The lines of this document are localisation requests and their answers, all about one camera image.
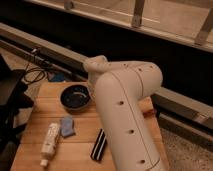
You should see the black cable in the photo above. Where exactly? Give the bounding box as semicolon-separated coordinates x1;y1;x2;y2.
22;46;54;85

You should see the white tube bottle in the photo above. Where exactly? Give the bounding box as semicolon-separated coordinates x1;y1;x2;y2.
40;123;60;167

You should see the blue cloth piece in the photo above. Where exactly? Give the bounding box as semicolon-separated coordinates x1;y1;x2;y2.
60;116;75;138

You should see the blue object behind table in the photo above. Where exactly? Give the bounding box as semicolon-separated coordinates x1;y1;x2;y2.
50;73;65;82

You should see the red small object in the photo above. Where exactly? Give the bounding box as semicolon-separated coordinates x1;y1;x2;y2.
143;109;156;118

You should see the black chair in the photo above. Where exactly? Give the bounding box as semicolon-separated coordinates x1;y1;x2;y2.
0;54;34;164

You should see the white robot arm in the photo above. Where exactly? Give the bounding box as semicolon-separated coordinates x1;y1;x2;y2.
83;56;166;171

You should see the black ceramic bowl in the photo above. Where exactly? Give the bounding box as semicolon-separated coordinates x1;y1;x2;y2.
60;84;90;110

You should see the black white striped box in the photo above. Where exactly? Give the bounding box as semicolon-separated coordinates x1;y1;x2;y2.
90;129;107;162

